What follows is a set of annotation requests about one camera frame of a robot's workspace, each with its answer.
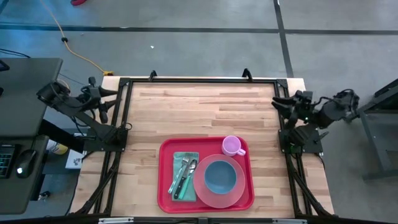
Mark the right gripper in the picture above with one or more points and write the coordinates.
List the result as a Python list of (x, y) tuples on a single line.
[(303, 105)]

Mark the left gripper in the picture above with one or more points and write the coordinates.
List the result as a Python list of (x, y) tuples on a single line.
[(93, 96)]

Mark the pink ribbed mug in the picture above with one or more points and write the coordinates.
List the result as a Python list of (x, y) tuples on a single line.
[(230, 145)]

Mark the green cloth napkin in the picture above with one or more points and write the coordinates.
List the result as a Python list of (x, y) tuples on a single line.
[(178, 157)]

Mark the red plastic tray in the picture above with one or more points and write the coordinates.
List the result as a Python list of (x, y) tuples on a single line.
[(205, 144)]

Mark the coral pink plate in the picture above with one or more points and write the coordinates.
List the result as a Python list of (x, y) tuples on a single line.
[(239, 186)]

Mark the blue-grey bowl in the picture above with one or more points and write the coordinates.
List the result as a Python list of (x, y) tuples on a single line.
[(220, 177)]

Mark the silver fork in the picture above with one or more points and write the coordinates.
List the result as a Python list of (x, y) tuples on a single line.
[(175, 180)]

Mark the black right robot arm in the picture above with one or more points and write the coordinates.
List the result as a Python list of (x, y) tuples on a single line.
[(329, 110)]

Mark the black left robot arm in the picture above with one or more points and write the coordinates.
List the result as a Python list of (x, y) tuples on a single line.
[(77, 115)]

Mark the black diagonal desk strut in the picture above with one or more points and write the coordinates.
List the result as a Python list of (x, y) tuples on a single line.
[(59, 135)]

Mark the white box with code print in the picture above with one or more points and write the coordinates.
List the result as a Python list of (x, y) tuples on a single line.
[(74, 159)]

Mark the yellow and white container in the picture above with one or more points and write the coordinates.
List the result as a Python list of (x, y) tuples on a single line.
[(57, 147)]

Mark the grey desk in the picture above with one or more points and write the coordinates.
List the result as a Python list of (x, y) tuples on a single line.
[(18, 109)]

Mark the dark metal stand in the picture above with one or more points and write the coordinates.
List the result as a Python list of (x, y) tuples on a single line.
[(382, 124)]

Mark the black computer mouse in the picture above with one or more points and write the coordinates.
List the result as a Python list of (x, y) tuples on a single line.
[(26, 163)]

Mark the backlit keyboard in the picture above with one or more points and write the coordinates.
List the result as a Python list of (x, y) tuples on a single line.
[(6, 160)]

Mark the black rig bar, silver brackets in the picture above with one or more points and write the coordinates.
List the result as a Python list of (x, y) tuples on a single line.
[(202, 220)]

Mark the black aluminium table frame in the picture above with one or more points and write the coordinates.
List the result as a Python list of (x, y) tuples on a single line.
[(202, 80)]

